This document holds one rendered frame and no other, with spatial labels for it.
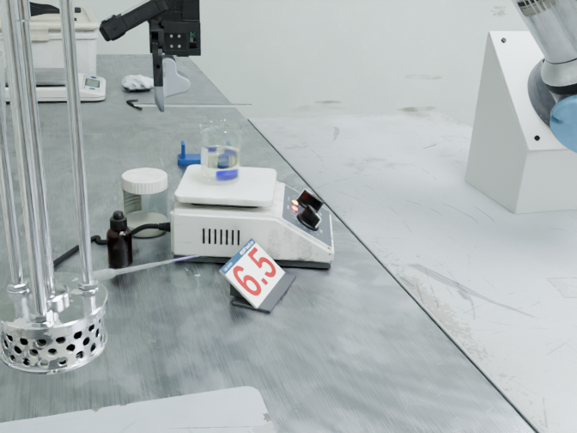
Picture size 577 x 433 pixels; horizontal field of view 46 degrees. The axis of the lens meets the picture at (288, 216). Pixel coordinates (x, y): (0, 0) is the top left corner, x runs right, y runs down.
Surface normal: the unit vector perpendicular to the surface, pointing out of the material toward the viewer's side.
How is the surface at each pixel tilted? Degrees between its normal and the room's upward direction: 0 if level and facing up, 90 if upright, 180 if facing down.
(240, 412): 0
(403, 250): 0
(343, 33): 90
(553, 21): 116
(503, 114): 90
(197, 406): 0
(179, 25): 90
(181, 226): 90
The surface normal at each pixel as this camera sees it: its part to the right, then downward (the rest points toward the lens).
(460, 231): 0.04, -0.92
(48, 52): 0.33, 0.44
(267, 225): -0.03, 0.39
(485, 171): -0.96, 0.07
